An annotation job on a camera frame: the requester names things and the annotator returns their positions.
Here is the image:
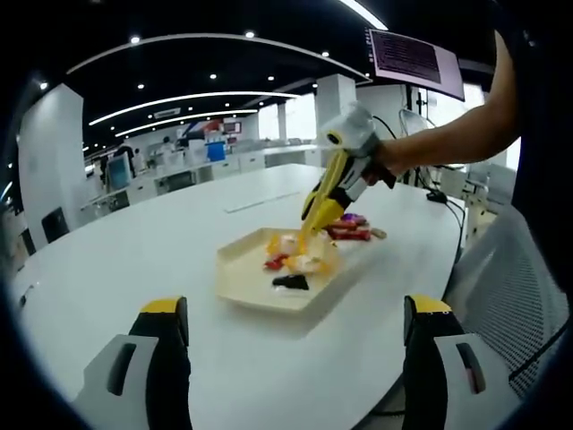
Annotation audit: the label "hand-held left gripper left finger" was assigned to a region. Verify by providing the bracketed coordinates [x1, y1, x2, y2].
[73, 296, 192, 430]

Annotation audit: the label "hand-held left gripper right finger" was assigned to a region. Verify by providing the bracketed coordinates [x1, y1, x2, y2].
[402, 294, 520, 430]

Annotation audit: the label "yellow food tongs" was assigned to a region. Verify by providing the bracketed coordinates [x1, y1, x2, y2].
[294, 148, 353, 253]

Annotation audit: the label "pile of snacks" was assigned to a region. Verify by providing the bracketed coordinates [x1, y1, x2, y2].
[326, 212, 389, 243]

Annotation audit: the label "small red food packet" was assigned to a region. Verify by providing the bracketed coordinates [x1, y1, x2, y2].
[262, 252, 291, 271]

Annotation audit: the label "black food packet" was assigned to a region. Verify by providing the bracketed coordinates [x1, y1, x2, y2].
[272, 274, 311, 293]

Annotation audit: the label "beige hexagonal tray container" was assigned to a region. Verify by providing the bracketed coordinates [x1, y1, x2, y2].
[214, 227, 348, 314]

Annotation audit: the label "person's right hand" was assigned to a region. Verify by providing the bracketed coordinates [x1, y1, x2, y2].
[362, 136, 406, 188]

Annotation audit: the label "white workbench row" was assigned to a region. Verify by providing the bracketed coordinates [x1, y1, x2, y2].
[80, 142, 323, 211]

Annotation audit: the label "white board on stand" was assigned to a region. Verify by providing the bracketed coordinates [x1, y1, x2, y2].
[400, 109, 431, 135]

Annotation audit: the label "hanging display screen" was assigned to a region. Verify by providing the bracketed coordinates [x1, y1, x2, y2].
[367, 28, 466, 100]

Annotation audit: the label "white mesh office chair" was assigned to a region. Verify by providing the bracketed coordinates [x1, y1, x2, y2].
[440, 205, 569, 400]

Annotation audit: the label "white drawer cabinet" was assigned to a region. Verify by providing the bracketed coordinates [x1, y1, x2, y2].
[463, 196, 498, 238]

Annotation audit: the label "grey office chair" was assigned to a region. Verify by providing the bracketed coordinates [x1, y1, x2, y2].
[465, 163, 516, 207]

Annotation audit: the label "black desk chair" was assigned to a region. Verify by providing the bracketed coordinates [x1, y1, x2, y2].
[163, 172, 196, 194]

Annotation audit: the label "curved ceiling light strip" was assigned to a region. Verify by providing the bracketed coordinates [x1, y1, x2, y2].
[88, 91, 299, 126]

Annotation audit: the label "teal computer monitor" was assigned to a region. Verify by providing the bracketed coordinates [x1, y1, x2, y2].
[107, 156, 134, 189]

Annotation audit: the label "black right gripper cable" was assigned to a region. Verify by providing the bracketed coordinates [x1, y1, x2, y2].
[371, 115, 398, 141]

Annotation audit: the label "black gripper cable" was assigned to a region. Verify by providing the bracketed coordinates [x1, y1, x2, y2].
[371, 115, 398, 141]
[508, 321, 570, 383]

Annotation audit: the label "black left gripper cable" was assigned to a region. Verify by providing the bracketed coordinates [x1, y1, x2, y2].
[508, 321, 570, 383]

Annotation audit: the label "black adapter cable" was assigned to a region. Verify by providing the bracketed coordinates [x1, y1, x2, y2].
[442, 199, 467, 253]

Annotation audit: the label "red blue wall poster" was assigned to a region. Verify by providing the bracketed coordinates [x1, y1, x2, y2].
[183, 118, 243, 135]

